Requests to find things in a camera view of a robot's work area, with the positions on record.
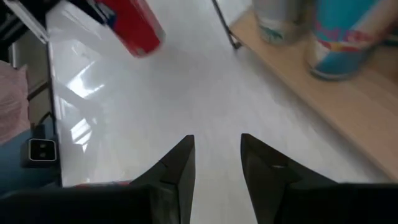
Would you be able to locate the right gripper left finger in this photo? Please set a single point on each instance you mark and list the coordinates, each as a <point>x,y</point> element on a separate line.
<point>93,205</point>

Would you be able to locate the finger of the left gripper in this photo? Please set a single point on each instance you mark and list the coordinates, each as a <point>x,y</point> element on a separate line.
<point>87,7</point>

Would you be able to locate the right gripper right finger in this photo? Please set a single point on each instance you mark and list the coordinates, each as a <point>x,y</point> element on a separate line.
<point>311,202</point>

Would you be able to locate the red soda can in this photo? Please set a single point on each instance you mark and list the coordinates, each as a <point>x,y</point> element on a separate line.
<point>136,31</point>

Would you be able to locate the light blue Red Bull can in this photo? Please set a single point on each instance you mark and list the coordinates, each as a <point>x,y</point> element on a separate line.
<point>339,59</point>

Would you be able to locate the tall silver Celsius can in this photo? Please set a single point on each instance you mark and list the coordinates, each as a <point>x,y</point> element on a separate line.
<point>280,18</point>

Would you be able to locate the silver aluminium bar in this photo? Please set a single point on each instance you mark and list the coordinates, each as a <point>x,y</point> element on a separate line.
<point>28,21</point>

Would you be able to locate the person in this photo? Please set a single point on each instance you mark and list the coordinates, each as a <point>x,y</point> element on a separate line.
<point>15,174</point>

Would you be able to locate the small table-level camera box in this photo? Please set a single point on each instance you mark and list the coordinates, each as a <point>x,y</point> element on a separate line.
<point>40,152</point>

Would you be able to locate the wooden shelf with black frame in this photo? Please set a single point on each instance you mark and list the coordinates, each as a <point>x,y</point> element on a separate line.
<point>357,109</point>

